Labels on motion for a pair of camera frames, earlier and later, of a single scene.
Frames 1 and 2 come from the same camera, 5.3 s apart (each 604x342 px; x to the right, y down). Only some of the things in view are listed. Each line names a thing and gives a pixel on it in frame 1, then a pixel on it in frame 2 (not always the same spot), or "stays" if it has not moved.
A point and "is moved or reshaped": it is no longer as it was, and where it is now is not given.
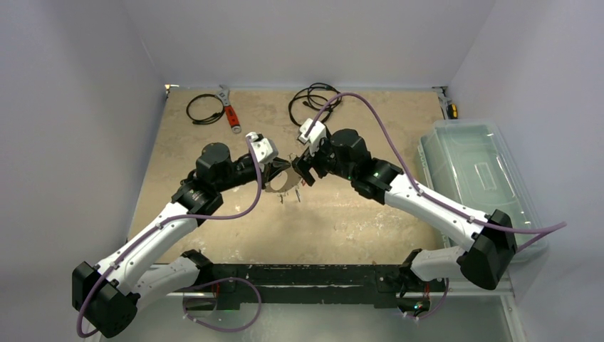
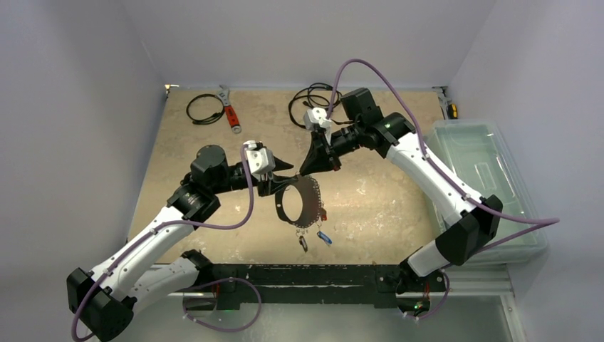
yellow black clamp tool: (449, 109) stays
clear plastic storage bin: (467, 161) stays
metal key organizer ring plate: (284, 182) is moved or reshaped
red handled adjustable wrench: (224, 97) stays
